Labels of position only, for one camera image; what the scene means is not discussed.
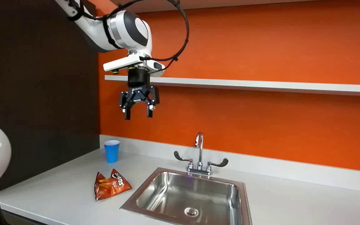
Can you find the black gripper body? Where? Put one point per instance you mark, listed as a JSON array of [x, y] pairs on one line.
[[138, 82]]

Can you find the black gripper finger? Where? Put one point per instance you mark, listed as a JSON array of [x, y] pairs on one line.
[[151, 102], [126, 107]]

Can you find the orange chips packet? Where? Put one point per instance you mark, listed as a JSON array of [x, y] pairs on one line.
[[108, 188]]

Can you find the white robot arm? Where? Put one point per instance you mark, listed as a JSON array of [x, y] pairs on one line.
[[123, 29]]

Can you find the blue plastic cup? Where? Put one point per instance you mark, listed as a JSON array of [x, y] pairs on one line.
[[111, 152]]

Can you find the dark wood cabinet panel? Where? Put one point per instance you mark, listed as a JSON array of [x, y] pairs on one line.
[[42, 104]]

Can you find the stainless steel sink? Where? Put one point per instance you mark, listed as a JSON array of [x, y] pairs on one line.
[[180, 196]]

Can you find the long white wall shelf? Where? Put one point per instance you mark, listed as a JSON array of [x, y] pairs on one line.
[[250, 84]]

